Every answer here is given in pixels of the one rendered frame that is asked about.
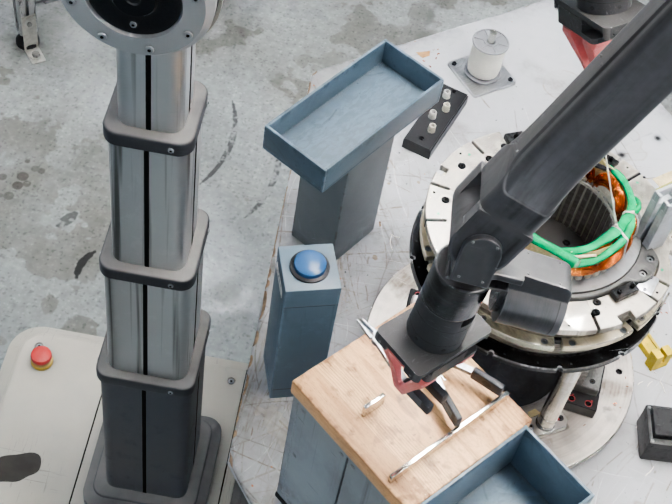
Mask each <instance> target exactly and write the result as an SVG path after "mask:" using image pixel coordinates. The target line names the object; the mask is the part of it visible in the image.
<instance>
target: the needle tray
mask: <svg viewBox="0 0 672 504"><path fill-rule="evenodd" d="M443 83H444V79H443V78H442V77H440V76H439V75H437V74H436V73H434V72H433V71H432V70H430V69H429V68H427V67H426V66H424V65H423V64H421V63H420V62H419V61H417V60H416V59H414V58H413V57H411V56H410V55H408V54H407V53H406V52H404V51H403V50H401V49H400V48H398V47H397V46H395V45H394V44H393V43H391V42H390V41H388V40H387V39H384V40H383V41H382V42H380V43H379V44H377V45H376V46H375V47H373V48H372V49H371V50H369V51H368V52H366V53H365V54H364V55H362V56H361V57H359V58H358V59H357V60H355V61H354V62H352V63H351V64H350V65H348V66H347V67H345V68H344V69H343V70H341V71H340V72H338V73H337V74H336V75H334V76H333V77H332V78H330V79H329V80H327V81H326V82H325V83H323V84H322V85H320V86H319V87H318V88H316V89H315V90H313V91H312V92H311V93H309V94H308V95H306V96H305V97H304V98H302V99H301V100H299V101H298V102H297V103H295V104H294V105H293V106H291V107H290V108H288V109H287V110H286V111H284V112H283V113H281V114H280V115H279V116H277V117H276V118H274V119H273V120H272V121H270V122H269V123H267V124H266V125H265V128H264V138H263V147H262V148H263V149H265V150H266V151H267V152H269V153H270V154H271V155H273V156H274V157H275V158H277V159H278V160H279V161H281V162H282V163H283V164H284V165H286V166H287V167H288V168H290V169H291V170H292V171H294V172H295V173H296V174H298V175H299V176H300V180H299V187H298V194H297V201H296V208H295V215H294V222H293V228H292V236H294V237H295V238H296V239H298V240H299V241H300V242H301V243H303V244H304V245H316V244H333V247H334V252H335V257H336V260H338V259H339V258H340V257H341V256H342V255H344V254H345V253H346V252H347V251H348V250H350V249H351V248H352V247H353V246H354V245H356V244H357V243H358V242H359V241H360V240H361V239H363V238H364V237H365V236H366V235H367V234H369V233H370V232H371V231H372V230H373V229H374V224H375V220H376V215H377V211H378V207H379V202H380V198H381V193H382V189H383V185H384V180H385V176H386V172H387V167H388V163H389V158H390V154H391V150H392V145H393V141H394V136H395V135H397V134H398V133H399V132H400V131H402V130H403V129H404V128H406V127H407V126H408V125H409V124H411V123H412V122H413V121H414V120H416V119H417V118H418V117H420V116H421V115H422V114H423V113H425V112H426V111H427V110H429V109H430V108H431V107H432V106H434V105H435V104H436V103H437V102H439V99H440V95H441V91H442V87H443Z"/></svg>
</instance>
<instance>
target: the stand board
mask: <svg viewBox="0 0 672 504"><path fill-rule="evenodd" d="M442 375H443V376H444V377H445V378H446V379H447V380H446V381H444V380H443V379H442V378H441V379H442V382H443V385H444V388H445V389H446V390H447V391H448V393H449V395H450V396H451V398H452V400H453V402H454V403H455V405H456V407H457V409H458V410H459V412H460V414H461V416H462V417H463V418H462V421H461V423H462V422H463V421H465V420H466V419H468V418H469V417H470V416H472V415H473V414H474V413H476V412H477V411H479V410H480V409H481V408H483V407H484V406H486V405H487V404H488V403H490V402H491V401H492V400H494V399H495V398H497V397H498V395H496V394H494V393H493V392H491V391H490V390H488V389H487V388H485V387H484V386H482V385H481V384H479V383H477V382H476V381H474V380H473V379H471V378H470V376H471V375H468V374H466V373H463V372H461V371H459V370H457V369H455V368H451V369H450V370H448V371H446V372H445V373H443V374H442ZM420 390H421V391H422V392H423V393H424V394H425V395H426V396H427V397H428V398H429V399H430V400H431V401H432V403H433V404H434V406H433V409H432V411H431V412H430V413H429V414H427V415H426V414H425V413H424V412H423V411H422V410H421V409H420V408H419V407H418V406H417V405H416V404H415V403H414V402H413V400H412V399H411V398H410V397H409V396H408V395H407V394H404V395H402V394H401V393H400V392H399V391H398V390H397V389H396V388H395V387H394V384H393V379H392V374H391V369H390V368H389V366H388V365H387V363H386V362H385V360H384V358H383V357H382V355H381V354H380V352H379V351H378V349H377V348H376V346H374V345H373V344H372V343H371V340H369V338H368V337H367V335H366V334H364V335H363V336H361V337H359V338H358V339H356V340H355V341H353V342H352V343H350V344H349V345H347V346H345V347H344V348H342V349H341V350H339V351H338V352H336V353H335V354H333V355H331V356H330V357H328V358H327V359H325V360H324V361H322V362H321V363H319V364H317V365H316V366H314V367H313V368H311V369H310V370H308V371H307V372H305V373H304V374H302V375H300V376H299V377H297V378H296V379H294V380H293V381H292V386H291V393H292V394H293V395H294V396H295V397H296V398H297V399H298V400H299V402H300V403H301V404H302V405H303V406H304V407H305V408H306V409H307V411H308V412H309V413H310V414H311V415H312V416H313V417H314V419H315V420H316V421H317V422H318V423H319V424H320V425H321V426H322V428H323V429H324V430H325V431H326V432H327V433H328V434H329V435H330V437H331V438H332V439H333V440H334V441H335V442H336V443H337V444H338V446H339V447H340V448H341V449H342V450H343V451H344V452H345V453H346V455H347V456H348V457H349V458H350V459H351V460H352V461H353V462H354V464H355V465H356V466H357V467H358V468H359V469H360V470H361V471H362V473H363V474H364V475H365V476H366V477H367V478H368V479H369V480H370V482H371V483H372V484H373V485H374V486H375V487H376V488H377V489H378V491H379V492H380V493H381V494H382V495H383V496H384V497H385V498H386V500H387V501H388V502H389V503H390V504H421V503H422V502H424V501H425V500H426V499H428V498H429V497H430V496H432V495H433V494H434V493H436V492H437V491H438V490H440V489H441V488H442V487H444V486H445V485H446V484H448V483H449V482H450V481H452V480H453V479H454V478H456V477H457V476H458V475H460V474H461V473H462V472H464V471H465V470H466V469H468V468H469V467H470V466H472V465H473V464H474V463H476V462H477V461H478V460H480V459H481V458H483V457H484V456H485V455H487V454H488V453H489V452H491V451H492V450H493V449H495V448H496V447H497V446H499V445H500V444H501V443H503V442H504V441H505V440H507V439H508V438H509V437H511V436H512V435H513V434H515V433H516V432H517V431H519V430H520V429H521V428H523V427H524V426H525V425H527V426H528V427H529V425H530V423H531V421H532V419H531V418H530V417H529V416H528V415H527V414H526V413H525V412H524V411H523V410H522V409H521V408H520V407H519V406H518V405H517V404H516V403H515V402H514V401H513V400H512V399H511V398H510V397H509V396H508V398H507V400H505V401H504V402H502V403H501V404H500V405H498V406H497V407H496V408H494V409H493V410H491V411H490V412H489V413H487V414H486V415H485V416H483V417H482V418H480V419H479V420H478V421H476V422H475V423H474V424H472V425H471V426H469V427H468V428H467V429H465V430H464V431H463V432H461V433H460V434H458V435H457V436H456V437H454V438H453V439H452V440H451V439H450V441H449V442H447V443H446V444H445V445H443V446H442V447H441V448H439V449H438V450H436V451H435V452H434V453H432V454H431V455H429V456H428V457H427V458H425V459H424V460H423V461H421V462H420V463H418V464H417V465H416V466H414V467H413V468H412V469H410V470H409V471H407V472H406V473H405V474H403V475H402V476H401V477H399V478H398V479H396V480H395V481H394V482H392V483H391V484H390V483H389V482H388V478H389V475H390V474H391V473H393V472H394V471H395V470H397V469H398V468H400V467H401V466H402V465H404V464H405V463H407V462H408V461H409V460H411V459H412V458H414V457H415V456H416V455H418V454H419V453H420V452H422V451H423V450H425V449H426V448H427V447H429V446H430V445H432V444H433V443H434V442H436V441H437V440H438V439H440V438H441V437H443V436H444V435H445V434H447V433H448V432H450V431H451V430H452V429H454V428H455V427H456V426H454V425H453V423H452V422H451V420H450V419H449V417H448V415H447V414H446V412H445V410H444V408H443V406H442V405H441V404H440V403H439V402H438V401H437V400H436V399H435V398H434V397H433V396H432V395H431V393H430V392H429V391H428V390H427V389H426V388H425V387H424V388H423V389H420ZM382 393H384V394H385V395H386V397H385V400H384V404H383V405H381V406H380V407H378V408H377V409H375V410H374V411H372V412H371V413H369V414H368V415H366V416H365V417H363V416H362V415H361V413H362V409H363V406H364V405H365V404H367V403H368V402H370V401H371V400H373V399H374V398H376V397H377V396H379V395H380V394H382Z"/></svg>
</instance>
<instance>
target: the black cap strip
mask: <svg viewBox="0 0 672 504"><path fill-rule="evenodd" d="M445 89H449V90H450V91H451V94H450V98H449V99H447V100H446V99H444V98H443V97H442V96H443V93H444V90H445ZM467 95H468V94H466V93H463V92H461V91H459V90H457V89H455V88H452V87H450V86H448V85H446V84H443V87H442V91H441V95H440V99H439V102H437V103H436V104H435V105H434V106H432V107H431V108H430V109H429V110H427V111H426V112H425V113H423V114H422V115H421V116H420V117H419V118H418V119H417V120H416V122H415V123H414V125H413V126H412V128H411V129H410V130H409V132H408V133H407V135H406V136H405V137H404V139H403V143H402V147H403V148H405V149H407V150H409V151H411V152H414V153H416V154H418V155H420V156H422V157H424V158H426V159H428V160H429V159H430V157H431V156H432V154H433V153H434V151H435V150H436V148H437V147H438V145H439V144H440V142H441V141H442V139H443V138H444V136H445V135H446V133H447V132H448V131H449V129H450V128H451V126H452V125H453V123H454V122H455V120H456V119H457V117H458V116H459V114H460V113H461V111H462V110H463V108H464V107H465V105H466V103H467V100H468V96H467ZM445 102H449V103H450V110H449V112H448V113H445V112H443V111H442V107H443V104H444V103H445ZM432 109H434V110H436V111H437V114H436V119H435V120H430V119H429V118H428V115H429V113H430V110H432ZM430 123H435V124H436V129H435V133H432V134H431V133H429V132H428V127H429V124H430Z"/></svg>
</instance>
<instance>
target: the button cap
mask: <svg viewBox="0 0 672 504"><path fill-rule="evenodd" d="M326 264H327V263H326V259H325V257H324V256H323V255H322V254H321V253H319V252H317V251H314V250H304V251H301V252H300V253H298V254H297V255H296V257H295V259H294V269H295V271H296V273H297V274H298V275H300V276H302V277H304V278H307V279H315V278H318V277H321V276H322V275H323V274H324V272H325V270H326Z"/></svg>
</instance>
